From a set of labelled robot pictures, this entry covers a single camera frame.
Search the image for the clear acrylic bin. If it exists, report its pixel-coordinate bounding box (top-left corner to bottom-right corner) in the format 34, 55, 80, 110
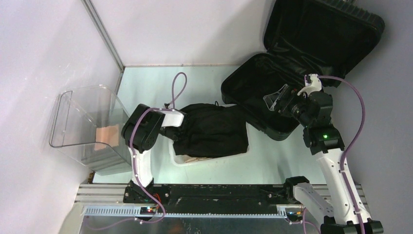
49, 85, 131, 176

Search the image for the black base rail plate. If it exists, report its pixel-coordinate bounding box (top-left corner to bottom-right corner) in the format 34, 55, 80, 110
123, 183, 310, 215

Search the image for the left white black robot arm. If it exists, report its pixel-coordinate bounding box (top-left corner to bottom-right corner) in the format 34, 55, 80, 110
121, 104, 186, 203

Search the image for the aluminium frame rail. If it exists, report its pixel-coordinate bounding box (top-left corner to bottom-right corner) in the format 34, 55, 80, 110
75, 184, 369, 220

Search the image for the beige cloth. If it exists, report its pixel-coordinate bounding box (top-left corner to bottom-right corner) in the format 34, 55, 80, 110
183, 156, 211, 164

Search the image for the white perforated plastic basket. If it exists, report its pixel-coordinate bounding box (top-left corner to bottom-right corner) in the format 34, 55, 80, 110
168, 103, 251, 167

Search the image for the black ribbed hard-shell suitcase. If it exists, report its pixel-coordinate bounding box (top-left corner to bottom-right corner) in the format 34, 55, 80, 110
221, 0, 385, 141

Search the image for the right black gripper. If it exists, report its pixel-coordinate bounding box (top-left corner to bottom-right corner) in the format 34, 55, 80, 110
263, 84, 313, 128

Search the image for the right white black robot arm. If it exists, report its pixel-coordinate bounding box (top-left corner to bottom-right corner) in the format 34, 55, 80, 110
263, 84, 384, 234

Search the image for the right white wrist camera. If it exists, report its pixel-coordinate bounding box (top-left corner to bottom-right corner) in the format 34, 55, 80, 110
297, 74, 322, 96

